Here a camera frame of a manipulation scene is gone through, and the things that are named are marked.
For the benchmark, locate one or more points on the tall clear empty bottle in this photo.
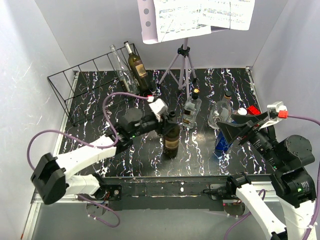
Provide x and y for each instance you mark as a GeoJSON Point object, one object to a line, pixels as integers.
{"type": "Point", "coordinates": [123, 73]}

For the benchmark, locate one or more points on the lilac music stand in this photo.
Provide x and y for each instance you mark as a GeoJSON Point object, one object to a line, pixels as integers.
{"type": "Point", "coordinates": [181, 67]}

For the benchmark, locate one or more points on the dark green wine bottle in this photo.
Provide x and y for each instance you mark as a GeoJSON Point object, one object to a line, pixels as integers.
{"type": "Point", "coordinates": [138, 69]}

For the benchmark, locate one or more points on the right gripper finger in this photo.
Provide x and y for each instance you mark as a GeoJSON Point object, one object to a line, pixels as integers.
{"type": "Point", "coordinates": [242, 119]}
{"type": "Point", "coordinates": [233, 131]}

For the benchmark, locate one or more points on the small clear glass bottle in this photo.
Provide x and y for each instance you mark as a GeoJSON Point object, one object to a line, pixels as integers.
{"type": "Point", "coordinates": [220, 111]}

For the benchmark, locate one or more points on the green wine bottle silver neck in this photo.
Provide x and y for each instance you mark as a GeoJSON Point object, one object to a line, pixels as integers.
{"type": "Point", "coordinates": [172, 139]}

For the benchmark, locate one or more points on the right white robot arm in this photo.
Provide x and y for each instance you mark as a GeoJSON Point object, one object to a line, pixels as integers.
{"type": "Point", "coordinates": [297, 192]}

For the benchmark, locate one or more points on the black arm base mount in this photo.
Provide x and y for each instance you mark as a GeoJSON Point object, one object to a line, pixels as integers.
{"type": "Point", "coordinates": [164, 192]}

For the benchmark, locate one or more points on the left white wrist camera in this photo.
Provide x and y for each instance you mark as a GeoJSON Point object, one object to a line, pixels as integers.
{"type": "Point", "coordinates": [157, 106]}

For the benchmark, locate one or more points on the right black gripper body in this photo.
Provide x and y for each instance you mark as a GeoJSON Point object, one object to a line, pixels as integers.
{"type": "Point", "coordinates": [260, 138]}

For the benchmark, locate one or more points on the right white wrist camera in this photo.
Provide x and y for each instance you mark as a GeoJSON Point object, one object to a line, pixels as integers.
{"type": "Point", "coordinates": [276, 112]}

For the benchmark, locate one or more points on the right sheet music page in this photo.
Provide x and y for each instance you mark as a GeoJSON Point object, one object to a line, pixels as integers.
{"type": "Point", "coordinates": [227, 14]}

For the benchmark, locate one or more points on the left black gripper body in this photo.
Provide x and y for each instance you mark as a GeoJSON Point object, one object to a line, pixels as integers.
{"type": "Point", "coordinates": [161, 128]}

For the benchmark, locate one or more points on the sheet music page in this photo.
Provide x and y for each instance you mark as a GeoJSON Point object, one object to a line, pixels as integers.
{"type": "Point", "coordinates": [227, 14]}
{"type": "Point", "coordinates": [179, 19]}

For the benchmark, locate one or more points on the red yellow toy block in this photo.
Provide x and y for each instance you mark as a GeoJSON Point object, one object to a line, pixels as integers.
{"type": "Point", "coordinates": [252, 110]}

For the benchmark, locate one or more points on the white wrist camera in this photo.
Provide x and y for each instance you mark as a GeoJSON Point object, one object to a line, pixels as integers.
{"type": "Point", "coordinates": [276, 112]}
{"type": "Point", "coordinates": [157, 106]}

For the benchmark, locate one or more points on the left sheet music page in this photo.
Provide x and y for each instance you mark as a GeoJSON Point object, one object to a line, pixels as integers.
{"type": "Point", "coordinates": [179, 19]}

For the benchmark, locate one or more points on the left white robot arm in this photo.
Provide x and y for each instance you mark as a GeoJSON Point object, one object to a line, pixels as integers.
{"type": "Point", "coordinates": [56, 176]}

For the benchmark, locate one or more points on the blue square bottle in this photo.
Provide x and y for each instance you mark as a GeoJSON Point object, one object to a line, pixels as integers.
{"type": "Point", "coordinates": [221, 144]}

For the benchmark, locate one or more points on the black wire wine rack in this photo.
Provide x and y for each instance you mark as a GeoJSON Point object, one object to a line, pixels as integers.
{"type": "Point", "coordinates": [81, 88]}

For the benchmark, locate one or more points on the clear bottle black cap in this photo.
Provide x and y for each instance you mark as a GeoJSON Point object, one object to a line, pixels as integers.
{"type": "Point", "coordinates": [191, 109]}

